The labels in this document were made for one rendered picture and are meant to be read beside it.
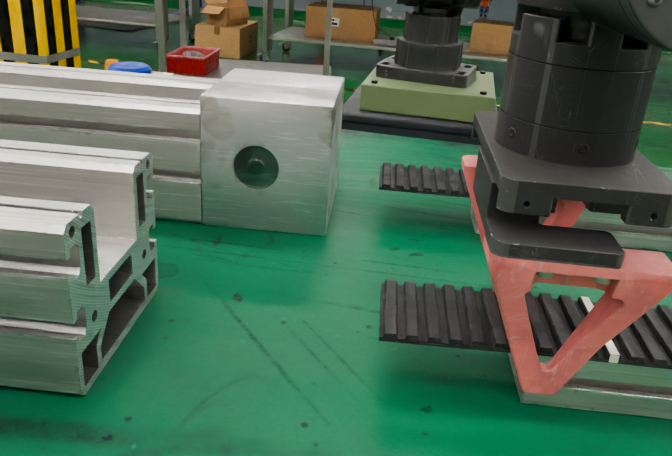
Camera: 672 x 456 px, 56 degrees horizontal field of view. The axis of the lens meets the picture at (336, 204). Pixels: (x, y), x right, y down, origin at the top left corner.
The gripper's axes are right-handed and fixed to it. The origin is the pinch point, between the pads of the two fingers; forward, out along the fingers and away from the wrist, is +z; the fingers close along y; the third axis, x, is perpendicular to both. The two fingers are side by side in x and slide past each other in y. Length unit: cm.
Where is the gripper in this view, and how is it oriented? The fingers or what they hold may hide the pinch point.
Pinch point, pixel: (524, 325)
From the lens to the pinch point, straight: 32.6
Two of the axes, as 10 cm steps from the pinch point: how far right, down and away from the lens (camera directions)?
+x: 9.9, 1.0, -0.7
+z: -0.6, 9.2, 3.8
